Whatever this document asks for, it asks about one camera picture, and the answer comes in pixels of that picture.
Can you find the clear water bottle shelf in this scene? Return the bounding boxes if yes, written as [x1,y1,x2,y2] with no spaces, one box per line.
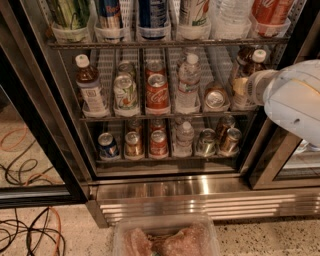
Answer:
[177,53,201,108]
[215,0,252,31]

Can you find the small water bottle bottom shelf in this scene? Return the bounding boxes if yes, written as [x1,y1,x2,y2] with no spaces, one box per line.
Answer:
[175,121,194,157]

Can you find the clear plastic bin with cloth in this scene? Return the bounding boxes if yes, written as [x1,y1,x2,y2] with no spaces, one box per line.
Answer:
[112,213,221,256]

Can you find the blue Pepsi can bottom shelf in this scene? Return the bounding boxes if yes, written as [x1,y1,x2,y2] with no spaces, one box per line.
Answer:
[98,132,119,159]

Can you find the silver green can bottom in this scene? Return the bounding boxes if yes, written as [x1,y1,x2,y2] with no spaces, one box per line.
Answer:
[196,128,216,157]

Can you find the rear white green can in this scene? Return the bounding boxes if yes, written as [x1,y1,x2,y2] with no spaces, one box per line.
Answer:
[117,61,136,78]

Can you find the open glass fridge door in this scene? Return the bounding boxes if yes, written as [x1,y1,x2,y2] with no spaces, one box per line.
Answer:
[0,50,86,209]

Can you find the white floral can top shelf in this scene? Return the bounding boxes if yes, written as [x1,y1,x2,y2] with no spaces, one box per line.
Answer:
[179,0,210,26]

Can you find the red cola can top shelf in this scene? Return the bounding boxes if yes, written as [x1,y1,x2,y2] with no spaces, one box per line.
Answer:
[251,0,294,25]

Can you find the black cables on floor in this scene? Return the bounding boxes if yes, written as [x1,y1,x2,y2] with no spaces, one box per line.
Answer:
[0,207,66,256]

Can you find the green can top shelf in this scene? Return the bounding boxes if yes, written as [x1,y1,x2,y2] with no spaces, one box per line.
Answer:
[46,0,90,30]

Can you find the orange cable on floor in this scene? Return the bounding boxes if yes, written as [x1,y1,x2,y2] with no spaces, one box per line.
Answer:
[46,206,63,256]

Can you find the red can bottom shelf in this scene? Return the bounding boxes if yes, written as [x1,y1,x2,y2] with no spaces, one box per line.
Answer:
[150,130,168,156]

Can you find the rear gold can bottom right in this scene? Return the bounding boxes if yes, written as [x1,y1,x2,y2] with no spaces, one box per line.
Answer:
[216,115,236,139]

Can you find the gold can bottom left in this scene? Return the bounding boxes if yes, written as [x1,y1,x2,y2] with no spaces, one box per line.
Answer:
[125,131,143,156]

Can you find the white green soda can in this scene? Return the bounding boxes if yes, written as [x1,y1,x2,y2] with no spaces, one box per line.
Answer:
[113,75,137,110]

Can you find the stainless steel fridge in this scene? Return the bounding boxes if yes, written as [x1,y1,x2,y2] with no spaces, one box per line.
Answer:
[0,0,319,227]

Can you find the red Coca-Cola can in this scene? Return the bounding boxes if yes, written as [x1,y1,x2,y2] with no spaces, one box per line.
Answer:
[146,74,169,109]

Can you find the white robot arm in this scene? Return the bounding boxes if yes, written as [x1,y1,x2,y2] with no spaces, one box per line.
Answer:
[235,59,320,147]

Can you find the clear water bottle middle shelf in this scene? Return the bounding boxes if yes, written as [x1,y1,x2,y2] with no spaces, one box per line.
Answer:
[177,53,201,108]

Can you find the gold can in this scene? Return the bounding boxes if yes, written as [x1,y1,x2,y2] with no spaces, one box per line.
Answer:
[125,131,143,156]
[219,128,242,155]
[216,115,236,139]

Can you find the blue can top shelf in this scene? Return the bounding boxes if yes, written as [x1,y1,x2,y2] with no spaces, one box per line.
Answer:
[138,0,168,31]

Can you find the rear red cola can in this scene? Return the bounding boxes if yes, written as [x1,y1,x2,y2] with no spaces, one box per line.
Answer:
[145,60,165,77]

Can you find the clear water bottle top shelf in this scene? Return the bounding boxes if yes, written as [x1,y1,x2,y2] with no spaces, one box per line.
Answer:
[215,0,252,31]

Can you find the Red Bull can top shelf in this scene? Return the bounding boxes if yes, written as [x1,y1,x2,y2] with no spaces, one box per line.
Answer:
[97,0,123,29]

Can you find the left tea bottle white cap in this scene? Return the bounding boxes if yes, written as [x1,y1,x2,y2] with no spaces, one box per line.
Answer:
[75,54,107,113]

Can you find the gold soda can middle shelf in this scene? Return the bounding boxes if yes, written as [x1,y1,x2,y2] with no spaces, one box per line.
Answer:
[204,82,226,109]

